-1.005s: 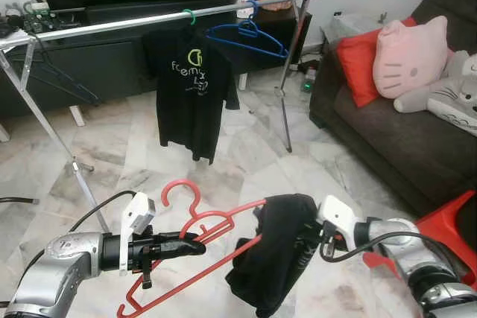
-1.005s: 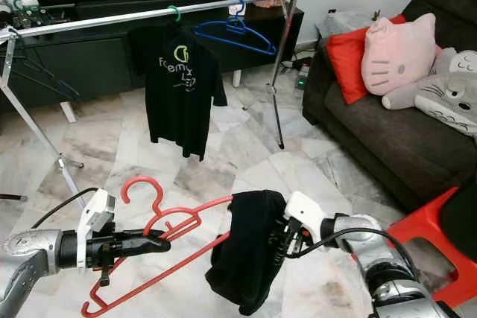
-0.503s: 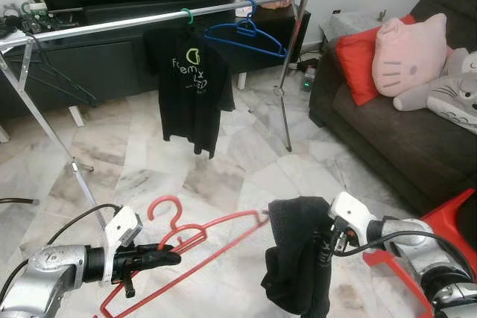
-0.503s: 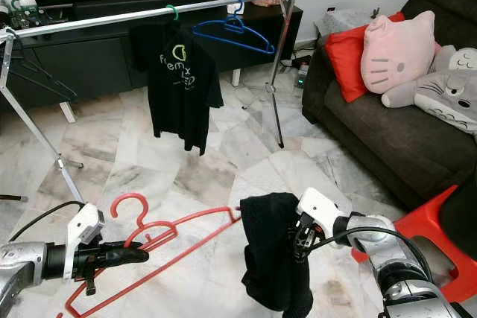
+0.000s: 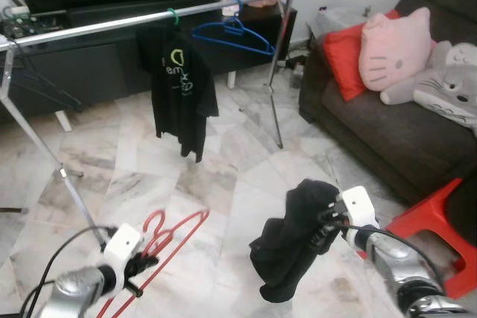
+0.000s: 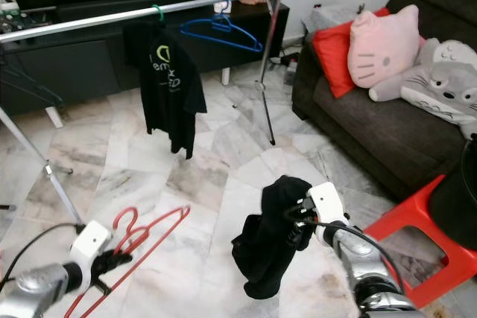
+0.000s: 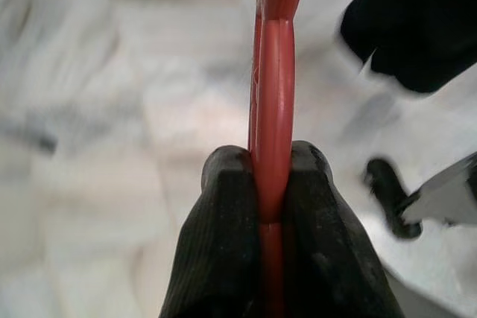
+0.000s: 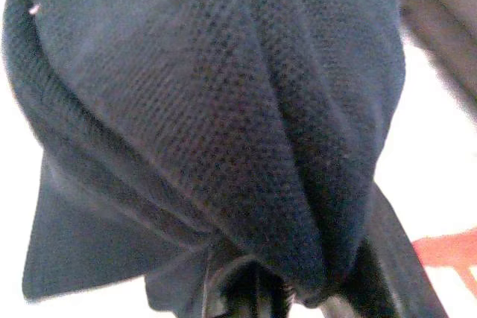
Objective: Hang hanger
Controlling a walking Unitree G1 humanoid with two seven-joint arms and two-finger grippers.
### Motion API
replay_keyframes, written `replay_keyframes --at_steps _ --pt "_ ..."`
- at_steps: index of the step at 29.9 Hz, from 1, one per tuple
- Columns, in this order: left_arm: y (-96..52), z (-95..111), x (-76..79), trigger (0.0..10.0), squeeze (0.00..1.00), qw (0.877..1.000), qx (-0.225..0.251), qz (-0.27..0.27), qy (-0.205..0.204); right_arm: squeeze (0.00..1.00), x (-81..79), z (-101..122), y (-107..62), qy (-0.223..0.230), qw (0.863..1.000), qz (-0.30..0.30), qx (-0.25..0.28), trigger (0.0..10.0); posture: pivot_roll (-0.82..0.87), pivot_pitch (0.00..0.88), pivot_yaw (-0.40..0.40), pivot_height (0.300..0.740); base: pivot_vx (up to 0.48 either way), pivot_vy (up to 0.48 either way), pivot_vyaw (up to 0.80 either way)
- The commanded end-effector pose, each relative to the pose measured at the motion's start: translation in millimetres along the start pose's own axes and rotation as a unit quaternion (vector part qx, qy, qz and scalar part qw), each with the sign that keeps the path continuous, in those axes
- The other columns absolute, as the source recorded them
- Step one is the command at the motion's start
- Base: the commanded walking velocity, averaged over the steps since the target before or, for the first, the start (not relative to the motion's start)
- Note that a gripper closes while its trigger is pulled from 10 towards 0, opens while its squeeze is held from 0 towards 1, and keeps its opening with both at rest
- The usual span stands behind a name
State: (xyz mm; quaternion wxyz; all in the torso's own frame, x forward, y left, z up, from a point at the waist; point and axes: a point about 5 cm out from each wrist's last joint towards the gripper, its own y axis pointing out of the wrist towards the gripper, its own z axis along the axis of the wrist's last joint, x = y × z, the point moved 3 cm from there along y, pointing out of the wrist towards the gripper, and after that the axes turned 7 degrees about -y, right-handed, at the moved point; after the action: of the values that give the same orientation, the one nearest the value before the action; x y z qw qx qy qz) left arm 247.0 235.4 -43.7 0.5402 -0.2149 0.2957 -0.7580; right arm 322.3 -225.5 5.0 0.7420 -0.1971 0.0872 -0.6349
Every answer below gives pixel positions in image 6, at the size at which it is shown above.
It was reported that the grey speckled covered box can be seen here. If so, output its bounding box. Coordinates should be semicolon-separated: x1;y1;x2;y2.
309;4;362;32

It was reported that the white floor power strip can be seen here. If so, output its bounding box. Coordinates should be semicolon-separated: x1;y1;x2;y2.
276;50;300;84

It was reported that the pink cat face pillow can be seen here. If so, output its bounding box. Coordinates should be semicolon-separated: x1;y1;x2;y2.
347;4;423;89

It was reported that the red plastic stool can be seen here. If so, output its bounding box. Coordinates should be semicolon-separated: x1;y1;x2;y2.
365;175;477;310

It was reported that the dark grey fabric sofa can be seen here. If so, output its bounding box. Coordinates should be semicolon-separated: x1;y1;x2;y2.
291;0;477;200

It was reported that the black wire clothes hanger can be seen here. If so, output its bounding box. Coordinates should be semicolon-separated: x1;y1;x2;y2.
4;54;68;109

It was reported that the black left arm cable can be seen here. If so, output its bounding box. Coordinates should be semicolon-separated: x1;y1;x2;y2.
0;223;79;289

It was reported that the red plastic clothes hanger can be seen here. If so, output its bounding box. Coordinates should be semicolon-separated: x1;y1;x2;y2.
63;205;192;318

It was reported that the grey Totoro plush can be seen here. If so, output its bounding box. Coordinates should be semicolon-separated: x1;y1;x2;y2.
369;57;477;140

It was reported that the red cushion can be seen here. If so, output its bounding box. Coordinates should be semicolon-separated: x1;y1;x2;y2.
312;7;388;99

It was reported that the blue plastic clothes hanger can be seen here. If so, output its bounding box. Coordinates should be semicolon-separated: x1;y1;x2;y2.
179;0;263;53

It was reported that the electronics board cluster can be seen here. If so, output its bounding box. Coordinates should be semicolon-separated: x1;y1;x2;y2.
0;1;22;32

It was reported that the silver metal clothes rack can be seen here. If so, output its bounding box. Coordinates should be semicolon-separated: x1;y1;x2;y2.
0;0;293;228

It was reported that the black plastic bucket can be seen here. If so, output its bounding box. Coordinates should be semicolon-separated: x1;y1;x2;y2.
429;139;477;231

